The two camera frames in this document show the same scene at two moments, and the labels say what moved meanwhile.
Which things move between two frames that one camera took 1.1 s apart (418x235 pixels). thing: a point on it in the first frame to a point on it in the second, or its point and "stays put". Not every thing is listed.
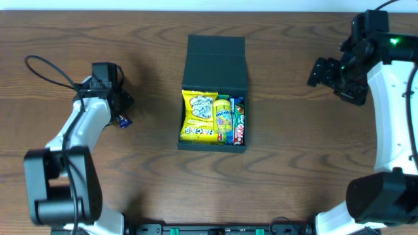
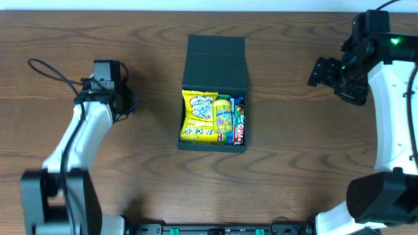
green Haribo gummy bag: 222,138 stays put
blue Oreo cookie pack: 234,101 stays put
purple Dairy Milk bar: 124,121 to 132,109
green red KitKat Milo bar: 239,124 stays put
